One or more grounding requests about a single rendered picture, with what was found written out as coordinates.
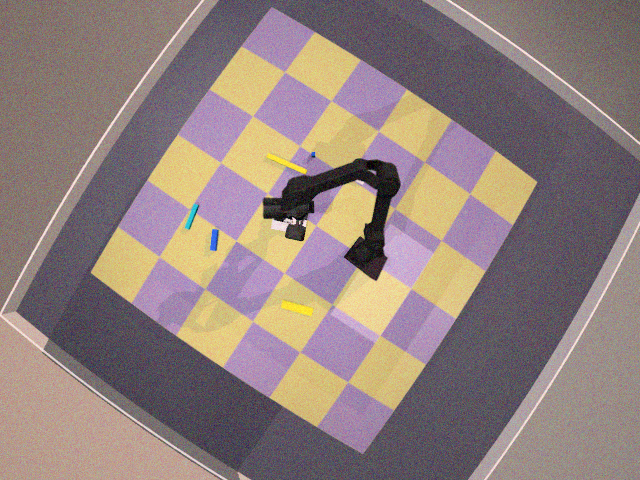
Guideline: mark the teal rectangular block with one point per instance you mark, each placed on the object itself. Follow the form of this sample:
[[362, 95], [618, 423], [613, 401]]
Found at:
[[192, 216]]

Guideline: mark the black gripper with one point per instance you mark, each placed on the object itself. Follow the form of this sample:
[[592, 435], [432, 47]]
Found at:
[[296, 231]]

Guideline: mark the blue rectangular block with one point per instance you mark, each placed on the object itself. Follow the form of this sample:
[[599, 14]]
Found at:
[[214, 239]]

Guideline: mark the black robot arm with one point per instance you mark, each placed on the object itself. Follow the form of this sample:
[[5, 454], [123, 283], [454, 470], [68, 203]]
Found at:
[[300, 190]]

